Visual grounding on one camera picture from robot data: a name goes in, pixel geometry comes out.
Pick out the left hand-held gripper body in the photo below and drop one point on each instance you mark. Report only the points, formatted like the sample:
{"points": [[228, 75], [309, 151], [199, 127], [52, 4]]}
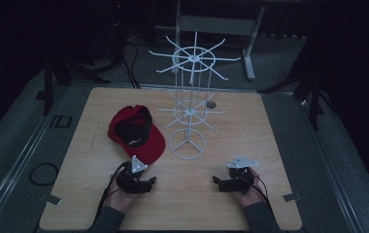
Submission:
{"points": [[130, 181]]}

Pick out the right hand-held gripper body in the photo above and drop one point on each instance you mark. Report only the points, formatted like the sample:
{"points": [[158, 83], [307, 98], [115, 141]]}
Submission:
{"points": [[239, 181]]}

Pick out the person's right hand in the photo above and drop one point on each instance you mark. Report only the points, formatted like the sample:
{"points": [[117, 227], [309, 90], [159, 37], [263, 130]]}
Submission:
{"points": [[253, 195]]}

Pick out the person's left hand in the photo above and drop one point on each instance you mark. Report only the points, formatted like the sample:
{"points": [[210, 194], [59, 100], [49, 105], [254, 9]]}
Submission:
{"points": [[121, 200]]}

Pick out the red baseball cap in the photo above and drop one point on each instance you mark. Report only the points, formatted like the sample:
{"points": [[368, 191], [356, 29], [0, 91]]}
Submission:
{"points": [[153, 145]]}

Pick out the grey tape strip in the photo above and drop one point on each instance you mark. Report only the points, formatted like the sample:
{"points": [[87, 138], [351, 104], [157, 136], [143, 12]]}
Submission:
{"points": [[53, 199], [292, 197]]}

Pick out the black tripod stand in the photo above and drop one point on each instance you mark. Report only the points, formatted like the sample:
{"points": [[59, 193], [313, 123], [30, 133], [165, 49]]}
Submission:
{"points": [[315, 97], [48, 84]]}

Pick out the grey metal desk frame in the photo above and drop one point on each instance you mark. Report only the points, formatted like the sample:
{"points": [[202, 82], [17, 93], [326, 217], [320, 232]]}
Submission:
{"points": [[218, 25]]}

